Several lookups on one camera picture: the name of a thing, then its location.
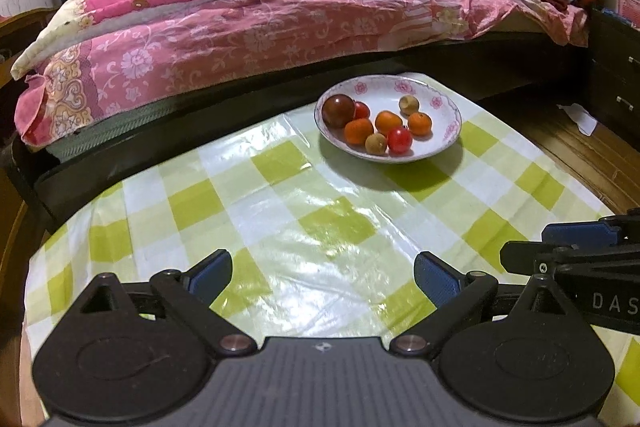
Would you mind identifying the white paper on floor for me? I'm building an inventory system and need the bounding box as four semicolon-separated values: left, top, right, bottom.
559;103;598;136

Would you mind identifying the pink floral bed sheet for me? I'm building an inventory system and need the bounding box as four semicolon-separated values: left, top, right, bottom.
12;0;587;148

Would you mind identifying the pink basket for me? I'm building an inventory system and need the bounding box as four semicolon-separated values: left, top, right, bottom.
617;0;640;28

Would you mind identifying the orange tangerine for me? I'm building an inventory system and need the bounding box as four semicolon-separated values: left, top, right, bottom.
374;110;404;136
407;112;433;136
343;118;374;146

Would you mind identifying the white floral plate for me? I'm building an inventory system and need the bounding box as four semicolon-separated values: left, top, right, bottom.
314;75;462;164

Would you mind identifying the red cherry tomato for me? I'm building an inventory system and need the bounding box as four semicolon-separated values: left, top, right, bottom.
387;127;413;155
354;101;371;119

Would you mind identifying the dark nightstand with drawers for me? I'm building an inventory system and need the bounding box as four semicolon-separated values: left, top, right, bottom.
588;10;639;150

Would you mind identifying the dark purple tomato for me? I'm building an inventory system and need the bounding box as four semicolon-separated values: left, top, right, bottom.
321;94;356;129

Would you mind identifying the brown longan fruit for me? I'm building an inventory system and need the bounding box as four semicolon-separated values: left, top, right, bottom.
364;132;387;156
398;94;420;117

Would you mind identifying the green checkered tablecloth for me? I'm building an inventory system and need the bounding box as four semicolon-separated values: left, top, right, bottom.
21;95;612;426

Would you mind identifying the dark bed frame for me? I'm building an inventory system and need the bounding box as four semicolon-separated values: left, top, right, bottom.
1;31;590;231

